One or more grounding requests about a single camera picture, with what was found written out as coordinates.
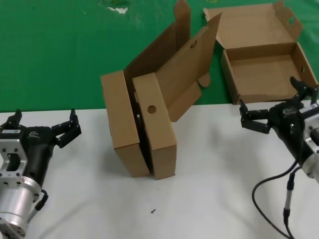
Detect silver right wrist bracket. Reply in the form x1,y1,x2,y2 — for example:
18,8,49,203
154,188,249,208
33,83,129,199
304,116,319,155

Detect brown cardboard box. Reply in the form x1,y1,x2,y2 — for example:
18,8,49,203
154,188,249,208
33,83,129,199
132,12,223,181
203,0,319,106
100,0,192,178

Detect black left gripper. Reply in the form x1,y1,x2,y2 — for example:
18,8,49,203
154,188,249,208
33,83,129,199
0,108,83,188

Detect silver wrist bracket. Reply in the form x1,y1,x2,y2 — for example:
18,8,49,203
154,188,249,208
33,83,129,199
304,116,319,155
0,139,28,187

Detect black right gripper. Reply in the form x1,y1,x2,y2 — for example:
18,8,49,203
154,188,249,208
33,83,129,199
239,76,319,163

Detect left arm silver plug cable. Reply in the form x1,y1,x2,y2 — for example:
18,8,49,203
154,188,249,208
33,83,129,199
25,189,49,225

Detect silver left wrist bracket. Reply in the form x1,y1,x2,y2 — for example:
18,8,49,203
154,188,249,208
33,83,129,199
0,139,28,187

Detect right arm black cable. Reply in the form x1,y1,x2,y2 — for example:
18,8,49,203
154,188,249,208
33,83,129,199
251,160,300,239

